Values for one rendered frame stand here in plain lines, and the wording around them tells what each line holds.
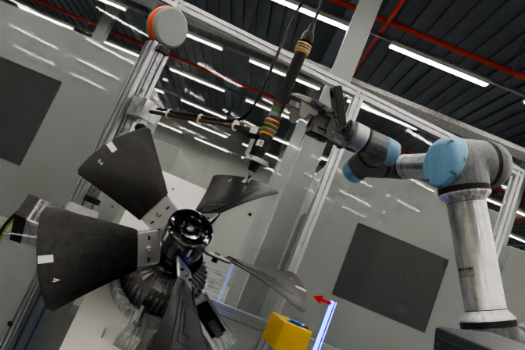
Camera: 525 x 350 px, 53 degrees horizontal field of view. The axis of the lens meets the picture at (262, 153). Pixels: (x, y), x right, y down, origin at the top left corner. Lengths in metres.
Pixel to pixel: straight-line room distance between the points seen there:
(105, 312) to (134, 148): 0.44
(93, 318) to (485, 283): 0.94
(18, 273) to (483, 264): 1.58
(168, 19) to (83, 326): 1.13
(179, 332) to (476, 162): 0.75
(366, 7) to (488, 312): 5.32
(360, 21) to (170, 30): 4.35
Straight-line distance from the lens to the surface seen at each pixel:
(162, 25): 2.03
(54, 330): 2.15
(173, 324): 1.21
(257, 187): 1.57
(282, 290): 1.36
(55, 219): 1.27
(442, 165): 1.25
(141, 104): 1.88
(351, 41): 6.10
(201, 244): 1.31
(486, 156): 1.29
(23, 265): 2.13
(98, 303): 1.49
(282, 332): 1.70
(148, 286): 1.42
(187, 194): 1.78
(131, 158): 1.47
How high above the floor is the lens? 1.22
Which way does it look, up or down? 10 degrees up
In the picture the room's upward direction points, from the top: 23 degrees clockwise
